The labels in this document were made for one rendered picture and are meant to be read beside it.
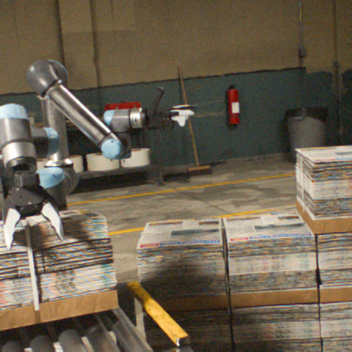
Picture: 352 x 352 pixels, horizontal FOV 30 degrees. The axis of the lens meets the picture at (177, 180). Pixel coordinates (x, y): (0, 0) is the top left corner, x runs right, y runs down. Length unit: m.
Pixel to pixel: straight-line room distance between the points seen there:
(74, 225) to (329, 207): 0.92
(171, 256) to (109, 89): 6.74
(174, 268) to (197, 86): 7.10
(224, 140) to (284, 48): 1.60
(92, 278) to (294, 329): 0.88
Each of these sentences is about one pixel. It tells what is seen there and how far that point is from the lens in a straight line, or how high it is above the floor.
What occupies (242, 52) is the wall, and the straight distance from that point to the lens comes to 9.42.
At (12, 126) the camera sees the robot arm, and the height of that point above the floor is 1.28.
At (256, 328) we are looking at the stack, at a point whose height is 0.53.
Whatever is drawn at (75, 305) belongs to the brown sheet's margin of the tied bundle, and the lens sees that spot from 1.56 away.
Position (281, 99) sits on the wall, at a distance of 9.67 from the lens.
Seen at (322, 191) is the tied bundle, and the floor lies 0.97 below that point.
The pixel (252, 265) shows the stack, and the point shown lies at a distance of 2.15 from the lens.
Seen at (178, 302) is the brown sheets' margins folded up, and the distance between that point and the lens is 2.18.
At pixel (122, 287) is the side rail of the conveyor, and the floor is 0.80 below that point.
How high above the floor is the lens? 1.37
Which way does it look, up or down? 9 degrees down
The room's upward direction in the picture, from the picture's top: 4 degrees counter-clockwise
